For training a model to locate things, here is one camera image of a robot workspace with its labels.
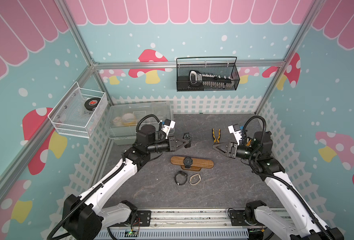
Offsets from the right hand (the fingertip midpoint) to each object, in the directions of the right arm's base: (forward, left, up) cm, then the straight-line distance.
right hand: (214, 147), depth 67 cm
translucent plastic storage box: (+26, +51, -10) cm, 58 cm away
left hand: (+1, +12, 0) cm, 12 cm away
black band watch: (+5, +12, +2) cm, 13 cm away
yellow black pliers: (+23, -8, -28) cm, 37 cm away
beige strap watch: (-3, +7, -29) cm, 30 cm away
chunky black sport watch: (+4, +11, -21) cm, 24 cm away
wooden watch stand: (+3, +6, -21) cm, 22 cm away
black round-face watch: (-3, +16, -29) cm, 33 cm away
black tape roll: (+26, +62, +5) cm, 68 cm away
